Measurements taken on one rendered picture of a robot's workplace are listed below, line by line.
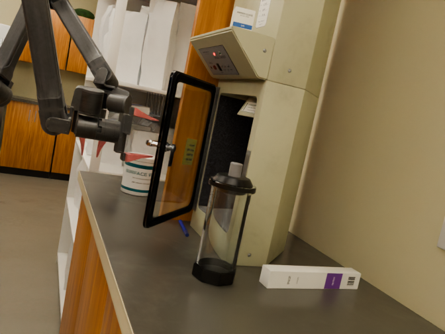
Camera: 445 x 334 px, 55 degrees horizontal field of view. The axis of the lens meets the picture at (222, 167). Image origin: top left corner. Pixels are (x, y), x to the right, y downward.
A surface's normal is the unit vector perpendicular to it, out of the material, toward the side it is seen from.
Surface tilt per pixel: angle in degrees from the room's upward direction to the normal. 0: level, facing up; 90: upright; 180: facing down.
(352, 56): 90
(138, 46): 85
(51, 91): 88
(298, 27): 90
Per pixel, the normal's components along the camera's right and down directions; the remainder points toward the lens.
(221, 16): 0.37, 0.19
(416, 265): -0.91, -0.14
